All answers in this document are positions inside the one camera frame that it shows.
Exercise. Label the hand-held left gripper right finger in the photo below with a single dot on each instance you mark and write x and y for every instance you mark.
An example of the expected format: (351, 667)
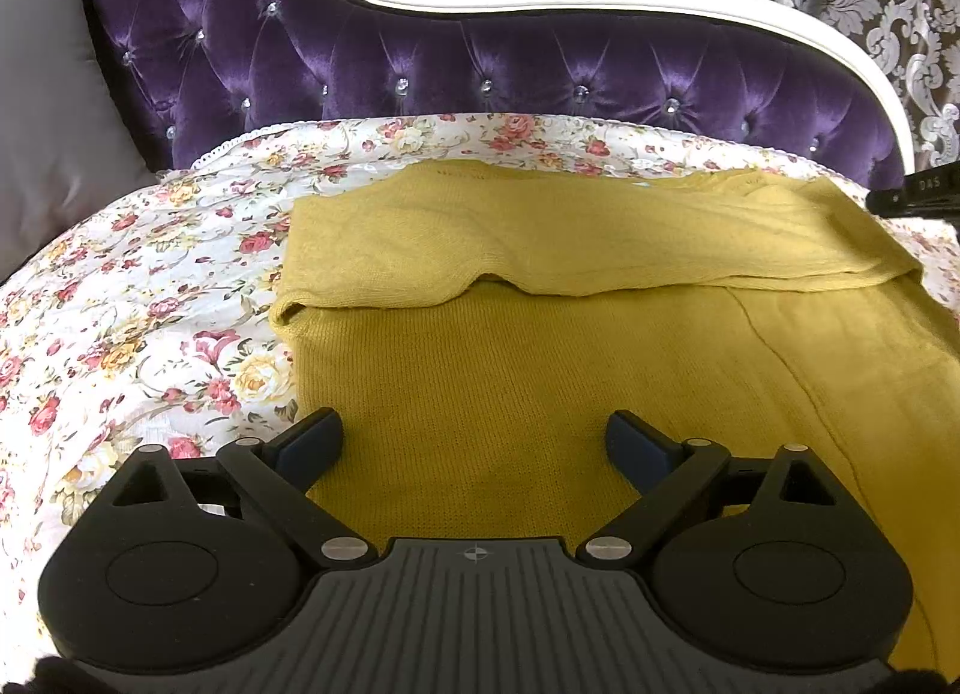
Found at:
(634, 450)

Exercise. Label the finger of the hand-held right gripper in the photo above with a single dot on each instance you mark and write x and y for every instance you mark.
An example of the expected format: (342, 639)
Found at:
(919, 193)

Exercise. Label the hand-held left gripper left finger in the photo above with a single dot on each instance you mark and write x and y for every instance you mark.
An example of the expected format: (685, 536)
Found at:
(313, 439)

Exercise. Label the yellow knit sweater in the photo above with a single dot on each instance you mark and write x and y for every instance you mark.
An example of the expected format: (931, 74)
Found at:
(570, 334)

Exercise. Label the floral bedspread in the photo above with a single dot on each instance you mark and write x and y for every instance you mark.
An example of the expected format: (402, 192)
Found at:
(142, 334)

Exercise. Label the purple tufted headboard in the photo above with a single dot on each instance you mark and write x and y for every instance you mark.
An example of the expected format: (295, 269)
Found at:
(420, 64)

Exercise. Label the grey pillow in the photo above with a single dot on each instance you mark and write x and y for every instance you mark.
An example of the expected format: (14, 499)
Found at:
(52, 109)

